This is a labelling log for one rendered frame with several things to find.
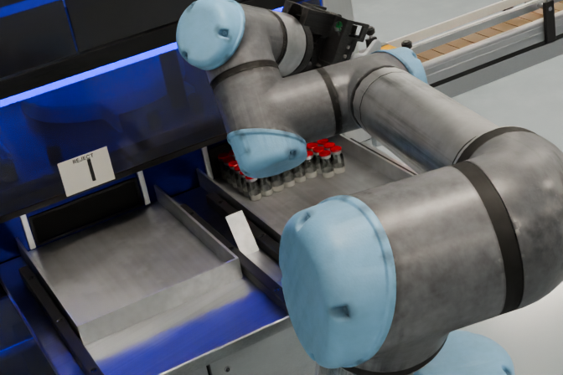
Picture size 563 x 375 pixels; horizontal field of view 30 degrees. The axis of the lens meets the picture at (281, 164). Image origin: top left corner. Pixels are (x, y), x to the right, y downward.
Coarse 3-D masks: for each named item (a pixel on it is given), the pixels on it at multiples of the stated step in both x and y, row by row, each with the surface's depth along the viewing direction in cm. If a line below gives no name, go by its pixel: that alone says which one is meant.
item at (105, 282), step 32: (160, 192) 184; (128, 224) 182; (160, 224) 180; (192, 224) 173; (32, 256) 177; (64, 256) 175; (96, 256) 173; (128, 256) 171; (160, 256) 170; (192, 256) 168; (224, 256) 164; (64, 288) 166; (96, 288) 164; (128, 288) 162; (160, 288) 161; (192, 288) 156; (96, 320) 150; (128, 320) 153
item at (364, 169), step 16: (336, 144) 195; (352, 144) 189; (352, 160) 189; (368, 160) 185; (384, 160) 180; (208, 176) 186; (320, 176) 186; (336, 176) 185; (352, 176) 184; (368, 176) 182; (384, 176) 181; (400, 176) 176; (208, 192) 188; (224, 192) 180; (288, 192) 182; (304, 192) 181; (320, 192) 180; (336, 192) 179; (352, 192) 178; (240, 208) 175; (256, 208) 179; (272, 208) 178; (288, 208) 177; (304, 208) 176; (256, 224) 171; (272, 224) 173
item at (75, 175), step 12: (84, 156) 169; (96, 156) 171; (108, 156) 172; (60, 168) 168; (72, 168) 169; (84, 168) 170; (96, 168) 171; (108, 168) 172; (72, 180) 170; (84, 180) 171; (96, 180) 172; (108, 180) 173; (72, 192) 170
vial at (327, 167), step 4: (320, 152) 183; (324, 152) 183; (328, 152) 183; (320, 156) 183; (324, 156) 182; (328, 156) 183; (320, 160) 184; (324, 160) 183; (328, 160) 183; (332, 160) 184; (320, 164) 184; (324, 164) 183; (328, 164) 183; (332, 164) 184; (324, 168) 183; (328, 168) 183; (332, 168) 184; (324, 172) 184; (328, 172) 184; (332, 172) 184; (324, 176) 184; (328, 176) 184; (332, 176) 184
